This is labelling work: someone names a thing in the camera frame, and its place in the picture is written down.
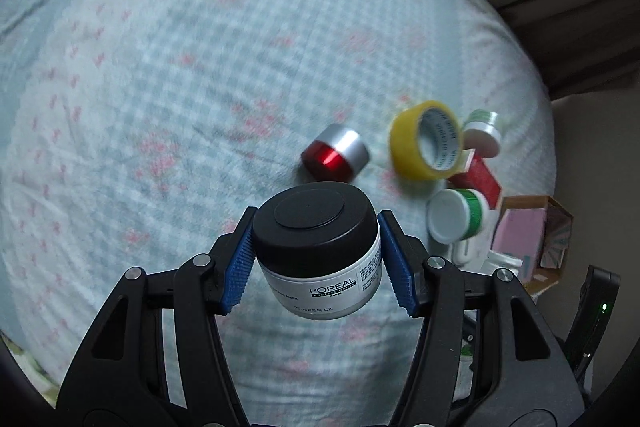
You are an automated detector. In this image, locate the right grey curtain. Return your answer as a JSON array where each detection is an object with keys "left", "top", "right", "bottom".
[{"left": 487, "top": 0, "right": 639, "bottom": 100}]

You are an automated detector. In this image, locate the red silver small jar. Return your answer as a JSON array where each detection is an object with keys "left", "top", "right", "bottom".
[{"left": 300, "top": 124, "right": 370, "bottom": 183}]

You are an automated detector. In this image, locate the green lid white cream jar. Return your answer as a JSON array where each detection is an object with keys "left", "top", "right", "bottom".
[{"left": 462, "top": 109, "right": 503, "bottom": 158}]

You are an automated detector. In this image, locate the green band white jar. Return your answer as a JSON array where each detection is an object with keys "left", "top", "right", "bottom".
[{"left": 426, "top": 188, "right": 489, "bottom": 245}]

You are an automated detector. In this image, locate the open cardboard box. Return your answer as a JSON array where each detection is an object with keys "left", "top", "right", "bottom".
[{"left": 490, "top": 195, "right": 574, "bottom": 297}]

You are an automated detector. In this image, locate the floral checked bed sheet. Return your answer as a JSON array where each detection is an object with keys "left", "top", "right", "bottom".
[{"left": 0, "top": 0, "right": 559, "bottom": 427}]

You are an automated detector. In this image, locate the yellow packing tape roll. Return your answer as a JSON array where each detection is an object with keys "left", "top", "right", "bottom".
[{"left": 388, "top": 101, "right": 463, "bottom": 181}]

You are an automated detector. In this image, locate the red cosmetic box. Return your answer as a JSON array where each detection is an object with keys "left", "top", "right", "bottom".
[{"left": 448, "top": 148, "right": 502, "bottom": 210}]

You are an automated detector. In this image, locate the black lid L'Oreal jar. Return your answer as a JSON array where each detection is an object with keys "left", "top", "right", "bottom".
[{"left": 252, "top": 182, "right": 382, "bottom": 320}]

